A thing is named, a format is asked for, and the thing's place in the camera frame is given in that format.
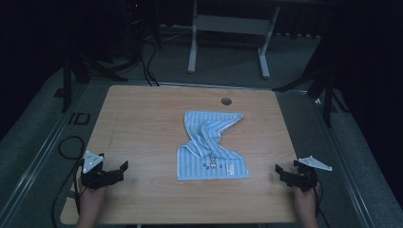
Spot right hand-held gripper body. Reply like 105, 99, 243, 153
292, 155, 334, 193

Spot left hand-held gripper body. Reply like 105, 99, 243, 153
80, 150, 111, 191

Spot blue striped towel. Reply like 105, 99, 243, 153
176, 109, 251, 182

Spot person's left hand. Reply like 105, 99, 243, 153
77, 181, 107, 220

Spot person's right hand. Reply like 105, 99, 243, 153
292, 184, 319, 220

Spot black metal stand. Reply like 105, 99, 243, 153
53, 47, 129, 114
272, 37, 351, 128

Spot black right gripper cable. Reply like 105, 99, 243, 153
313, 180, 333, 228

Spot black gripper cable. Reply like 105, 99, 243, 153
50, 135, 86, 228
313, 180, 333, 228

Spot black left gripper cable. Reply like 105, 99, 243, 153
50, 135, 86, 228

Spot black floor cables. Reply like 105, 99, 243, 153
138, 39, 161, 87

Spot white metal desk frame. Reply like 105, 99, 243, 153
187, 0, 281, 80

